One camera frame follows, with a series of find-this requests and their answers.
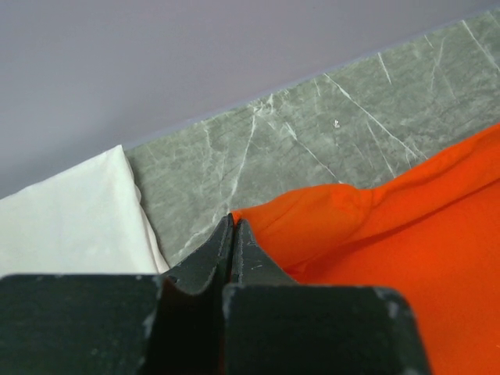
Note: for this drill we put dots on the folded white t-shirt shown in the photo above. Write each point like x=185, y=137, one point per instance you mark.
x=87, y=219

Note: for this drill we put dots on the orange t-shirt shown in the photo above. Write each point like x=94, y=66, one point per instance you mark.
x=431, y=233

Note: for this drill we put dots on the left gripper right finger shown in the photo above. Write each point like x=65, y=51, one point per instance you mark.
x=273, y=325

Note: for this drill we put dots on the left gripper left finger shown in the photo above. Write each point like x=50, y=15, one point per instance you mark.
x=119, y=323

